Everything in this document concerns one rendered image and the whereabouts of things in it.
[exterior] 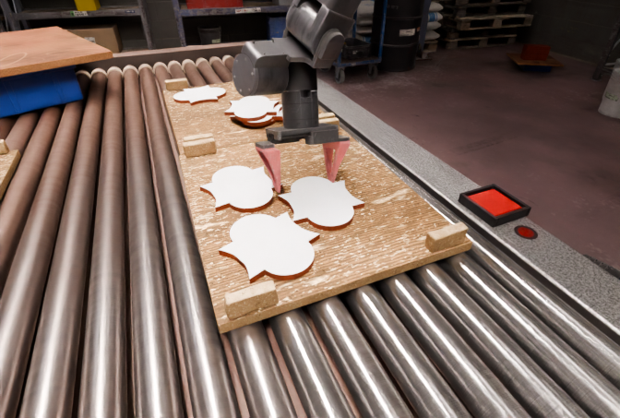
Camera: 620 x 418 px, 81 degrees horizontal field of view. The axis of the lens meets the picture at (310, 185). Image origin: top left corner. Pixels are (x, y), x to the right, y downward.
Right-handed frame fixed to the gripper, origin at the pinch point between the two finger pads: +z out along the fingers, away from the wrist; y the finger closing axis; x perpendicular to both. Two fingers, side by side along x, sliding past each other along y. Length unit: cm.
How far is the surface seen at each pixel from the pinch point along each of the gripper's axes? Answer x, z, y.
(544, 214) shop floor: 74, 62, 174
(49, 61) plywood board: 57, -25, -42
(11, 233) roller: 11.5, 3.6, -43.7
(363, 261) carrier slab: -17.2, 7.0, 0.4
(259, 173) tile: 5.9, -1.2, -6.0
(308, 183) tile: 0.0, 0.2, 0.6
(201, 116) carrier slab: 36.7, -10.0, -10.6
